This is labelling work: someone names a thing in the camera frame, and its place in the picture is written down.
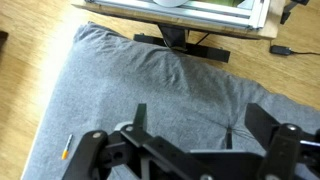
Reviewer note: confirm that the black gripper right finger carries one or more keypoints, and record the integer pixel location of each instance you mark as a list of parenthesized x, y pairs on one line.
[(283, 150)]

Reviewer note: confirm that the black camera stand base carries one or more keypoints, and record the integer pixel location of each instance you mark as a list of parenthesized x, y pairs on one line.
[(206, 51)]

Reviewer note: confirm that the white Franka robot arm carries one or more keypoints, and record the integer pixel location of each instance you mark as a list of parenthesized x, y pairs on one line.
[(170, 2)]

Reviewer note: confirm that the black clamp bracket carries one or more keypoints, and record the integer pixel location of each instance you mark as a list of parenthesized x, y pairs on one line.
[(286, 15)]

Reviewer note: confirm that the aluminium frame stand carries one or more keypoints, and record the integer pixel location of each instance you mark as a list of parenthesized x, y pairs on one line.
[(213, 13)]

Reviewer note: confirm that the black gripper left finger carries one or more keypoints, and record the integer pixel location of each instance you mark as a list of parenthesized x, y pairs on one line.
[(96, 156)]

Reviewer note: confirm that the grey mattress blanket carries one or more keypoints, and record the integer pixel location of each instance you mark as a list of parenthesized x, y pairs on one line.
[(150, 83)]

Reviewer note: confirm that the orange marker pen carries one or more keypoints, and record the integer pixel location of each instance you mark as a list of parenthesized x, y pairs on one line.
[(66, 148)]

